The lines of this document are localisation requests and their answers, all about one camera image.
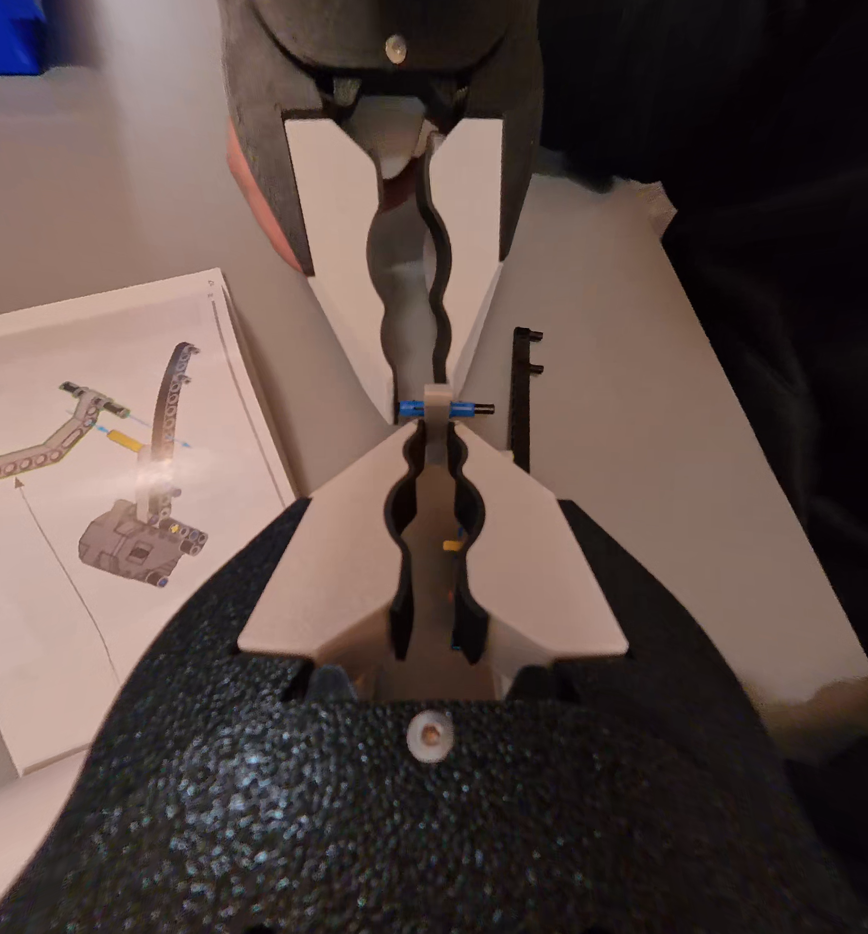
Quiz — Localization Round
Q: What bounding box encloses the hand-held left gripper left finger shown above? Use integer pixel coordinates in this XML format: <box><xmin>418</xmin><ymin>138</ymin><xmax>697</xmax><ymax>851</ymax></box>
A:
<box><xmin>237</xmin><ymin>424</ymin><xmax>429</xmax><ymax>661</ymax></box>

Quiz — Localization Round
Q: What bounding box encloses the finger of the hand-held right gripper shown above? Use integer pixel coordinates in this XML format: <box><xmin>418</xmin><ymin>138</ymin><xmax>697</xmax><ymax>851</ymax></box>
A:
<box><xmin>283</xmin><ymin>117</ymin><xmax>435</xmax><ymax>426</ymax></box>
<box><xmin>414</xmin><ymin>117</ymin><xmax>509</xmax><ymax>398</ymax></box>

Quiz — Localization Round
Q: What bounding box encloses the light grey toy beam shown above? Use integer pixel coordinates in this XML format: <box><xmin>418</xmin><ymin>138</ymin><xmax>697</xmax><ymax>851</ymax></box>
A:
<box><xmin>424</xmin><ymin>384</ymin><xmax>454</xmax><ymax>469</ymax></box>

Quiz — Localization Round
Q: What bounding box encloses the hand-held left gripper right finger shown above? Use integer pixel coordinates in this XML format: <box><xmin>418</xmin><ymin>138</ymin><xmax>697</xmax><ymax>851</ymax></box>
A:
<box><xmin>447</xmin><ymin>424</ymin><xmax>630</xmax><ymax>663</ymax></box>

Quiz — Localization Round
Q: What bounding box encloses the person's right hand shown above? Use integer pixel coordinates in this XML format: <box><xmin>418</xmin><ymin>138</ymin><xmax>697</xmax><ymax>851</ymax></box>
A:
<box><xmin>227</xmin><ymin>135</ymin><xmax>312</xmax><ymax>276</ymax></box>

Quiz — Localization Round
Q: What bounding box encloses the white instruction booklet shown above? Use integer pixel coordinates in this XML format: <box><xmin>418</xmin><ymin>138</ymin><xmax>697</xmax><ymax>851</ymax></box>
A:
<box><xmin>0</xmin><ymin>269</ymin><xmax>298</xmax><ymax>776</ymax></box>

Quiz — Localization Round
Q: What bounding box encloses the black curved toy beam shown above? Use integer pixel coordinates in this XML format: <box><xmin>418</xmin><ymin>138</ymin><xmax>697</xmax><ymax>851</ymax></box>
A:
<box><xmin>509</xmin><ymin>327</ymin><xmax>546</xmax><ymax>473</ymax></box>

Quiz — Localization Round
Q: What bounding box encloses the person's black clothing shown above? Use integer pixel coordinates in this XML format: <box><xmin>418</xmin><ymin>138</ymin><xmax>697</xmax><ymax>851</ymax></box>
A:
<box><xmin>535</xmin><ymin>0</ymin><xmax>868</xmax><ymax>934</ymax></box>

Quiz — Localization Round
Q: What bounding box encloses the blue plastic bin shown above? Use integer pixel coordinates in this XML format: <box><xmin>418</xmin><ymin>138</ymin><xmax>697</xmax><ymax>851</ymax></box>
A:
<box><xmin>0</xmin><ymin>0</ymin><xmax>48</xmax><ymax>78</ymax></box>

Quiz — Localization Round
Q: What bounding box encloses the light grey desk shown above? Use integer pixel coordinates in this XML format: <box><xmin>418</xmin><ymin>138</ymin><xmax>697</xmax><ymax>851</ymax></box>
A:
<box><xmin>0</xmin><ymin>0</ymin><xmax>868</xmax><ymax>891</ymax></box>

